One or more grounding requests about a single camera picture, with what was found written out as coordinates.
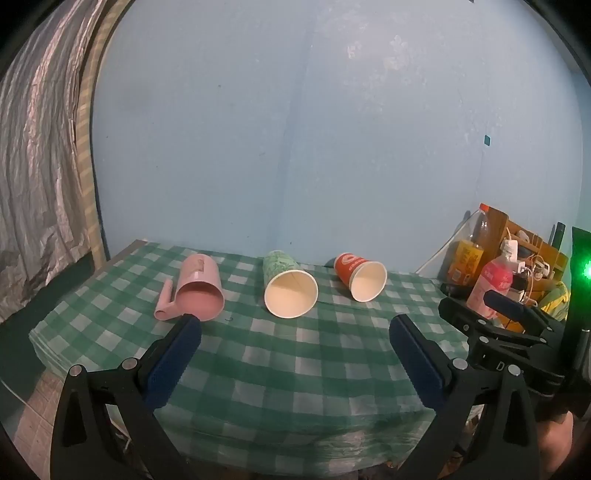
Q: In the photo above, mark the person's right forearm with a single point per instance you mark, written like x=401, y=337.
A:
x=556, y=447

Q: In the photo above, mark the green checkered tablecloth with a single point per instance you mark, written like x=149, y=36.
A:
x=277, y=364

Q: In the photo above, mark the green patterned paper cup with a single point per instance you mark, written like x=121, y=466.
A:
x=288, y=290

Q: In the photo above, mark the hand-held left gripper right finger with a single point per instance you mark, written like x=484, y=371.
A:
x=418, y=364

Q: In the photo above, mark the yellow cloth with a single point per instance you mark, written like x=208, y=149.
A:
x=556, y=300

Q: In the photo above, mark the white charger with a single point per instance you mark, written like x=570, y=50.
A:
x=510, y=248

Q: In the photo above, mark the silver foil curtain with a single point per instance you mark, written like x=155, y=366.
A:
x=37, y=161

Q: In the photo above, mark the red paper cup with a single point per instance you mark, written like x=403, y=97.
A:
x=362, y=277

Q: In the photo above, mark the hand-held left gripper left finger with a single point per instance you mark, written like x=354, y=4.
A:
x=170, y=364

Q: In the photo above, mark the pink drink bottle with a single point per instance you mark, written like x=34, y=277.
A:
x=491, y=281

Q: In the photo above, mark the beige patterned strip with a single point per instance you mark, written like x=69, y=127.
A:
x=85, y=138

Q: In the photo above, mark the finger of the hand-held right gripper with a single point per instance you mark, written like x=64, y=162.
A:
x=461, y=318
x=510, y=305

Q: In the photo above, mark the wooden box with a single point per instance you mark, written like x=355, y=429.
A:
x=547, y=258

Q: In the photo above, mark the orange drink bottle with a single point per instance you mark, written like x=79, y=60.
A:
x=467, y=258

